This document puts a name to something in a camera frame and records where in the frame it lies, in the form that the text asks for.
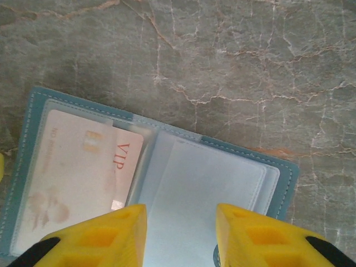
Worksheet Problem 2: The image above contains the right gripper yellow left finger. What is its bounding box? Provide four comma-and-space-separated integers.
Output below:
8, 204, 147, 267

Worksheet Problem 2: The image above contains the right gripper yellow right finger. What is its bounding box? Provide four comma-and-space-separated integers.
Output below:
215, 202, 356, 267

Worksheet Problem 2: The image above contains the white VIP card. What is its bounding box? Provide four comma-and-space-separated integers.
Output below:
12, 109, 145, 253

